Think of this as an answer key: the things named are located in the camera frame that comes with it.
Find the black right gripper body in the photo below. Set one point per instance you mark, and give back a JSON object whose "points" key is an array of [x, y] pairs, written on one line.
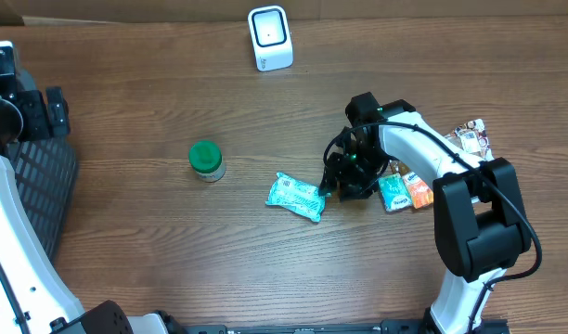
{"points": [[361, 171]]}

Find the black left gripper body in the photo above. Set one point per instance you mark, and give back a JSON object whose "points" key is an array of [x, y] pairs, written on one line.
{"points": [[43, 114]]}

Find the teal Kleenex tissue pack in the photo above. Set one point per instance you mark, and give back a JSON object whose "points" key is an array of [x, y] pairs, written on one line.
{"points": [[394, 193]]}

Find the teal snack packet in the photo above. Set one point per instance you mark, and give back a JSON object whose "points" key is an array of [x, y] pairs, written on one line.
{"points": [[298, 197]]}

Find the orange snack packet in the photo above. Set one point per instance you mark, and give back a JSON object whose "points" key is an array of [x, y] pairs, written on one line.
{"points": [[420, 194]]}

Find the beige Pantree snack bag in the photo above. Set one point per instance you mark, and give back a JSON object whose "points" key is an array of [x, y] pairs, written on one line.
{"points": [[469, 144]]}

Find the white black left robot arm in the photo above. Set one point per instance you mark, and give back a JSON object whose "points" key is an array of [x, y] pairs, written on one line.
{"points": [[33, 299]]}

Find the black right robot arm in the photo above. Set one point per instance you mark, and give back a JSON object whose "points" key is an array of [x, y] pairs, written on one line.
{"points": [[480, 226]]}

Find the white barcode scanner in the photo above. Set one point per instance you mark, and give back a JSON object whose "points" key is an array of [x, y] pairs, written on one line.
{"points": [[271, 40]]}

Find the grey plastic basket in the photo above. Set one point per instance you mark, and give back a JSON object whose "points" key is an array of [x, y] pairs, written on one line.
{"points": [[46, 172]]}

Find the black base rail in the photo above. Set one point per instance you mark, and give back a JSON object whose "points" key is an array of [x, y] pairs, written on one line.
{"points": [[293, 329]]}

